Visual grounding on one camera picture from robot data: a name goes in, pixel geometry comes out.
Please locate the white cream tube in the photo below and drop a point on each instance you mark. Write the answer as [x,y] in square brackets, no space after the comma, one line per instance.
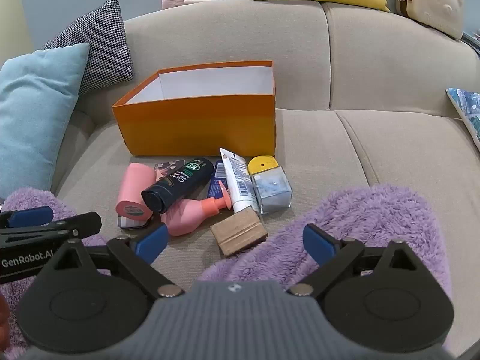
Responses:
[236,180]

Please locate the clear plastic box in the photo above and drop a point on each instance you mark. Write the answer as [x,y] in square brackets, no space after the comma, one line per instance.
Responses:
[272,191]

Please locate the pink massage hammer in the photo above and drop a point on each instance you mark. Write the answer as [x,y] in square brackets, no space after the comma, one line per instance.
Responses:
[170,0]

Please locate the beige sofa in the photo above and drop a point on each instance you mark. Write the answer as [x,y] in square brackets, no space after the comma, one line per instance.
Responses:
[375,63]

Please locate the pink pump bottle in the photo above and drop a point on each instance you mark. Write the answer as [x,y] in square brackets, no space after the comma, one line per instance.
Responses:
[187,217]

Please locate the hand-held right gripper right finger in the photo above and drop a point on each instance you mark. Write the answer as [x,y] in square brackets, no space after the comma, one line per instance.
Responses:
[318,243]

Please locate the pink cylindrical container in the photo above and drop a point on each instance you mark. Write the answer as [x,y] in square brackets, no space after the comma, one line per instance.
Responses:
[135,187]

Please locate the orange cardboard box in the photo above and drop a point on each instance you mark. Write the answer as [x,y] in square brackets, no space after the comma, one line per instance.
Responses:
[195,127]

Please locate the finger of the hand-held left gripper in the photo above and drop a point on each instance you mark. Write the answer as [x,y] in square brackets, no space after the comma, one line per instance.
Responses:
[84,224]
[30,215]

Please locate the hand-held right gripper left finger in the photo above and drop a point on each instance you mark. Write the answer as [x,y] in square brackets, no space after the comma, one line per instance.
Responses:
[152,243]

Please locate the plaid patterned box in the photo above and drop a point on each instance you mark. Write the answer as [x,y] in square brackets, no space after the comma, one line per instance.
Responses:
[129,224]

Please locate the cream suitcase bag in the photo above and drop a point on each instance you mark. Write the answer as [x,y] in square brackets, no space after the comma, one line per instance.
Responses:
[431,3]

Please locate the blue patterned pillow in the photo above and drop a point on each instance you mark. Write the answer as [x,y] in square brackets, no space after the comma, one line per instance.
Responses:
[468,108]

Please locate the gold gift box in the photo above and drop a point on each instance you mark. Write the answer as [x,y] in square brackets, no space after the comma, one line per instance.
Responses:
[240,232]

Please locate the light blue pillow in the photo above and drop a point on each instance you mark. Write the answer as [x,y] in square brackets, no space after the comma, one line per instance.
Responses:
[33,120]

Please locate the dark shampoo bottle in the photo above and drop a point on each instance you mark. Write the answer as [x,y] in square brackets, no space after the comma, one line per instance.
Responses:
[176,185]

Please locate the small blue box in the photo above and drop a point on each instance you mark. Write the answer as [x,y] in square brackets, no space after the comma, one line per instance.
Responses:
[216,174]

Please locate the black white houndstooth pillow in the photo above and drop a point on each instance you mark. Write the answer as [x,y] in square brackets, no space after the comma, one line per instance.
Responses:
[101,45]

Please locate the floral patterned box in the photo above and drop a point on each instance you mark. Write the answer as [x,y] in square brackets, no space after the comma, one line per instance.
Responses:
[167,165]

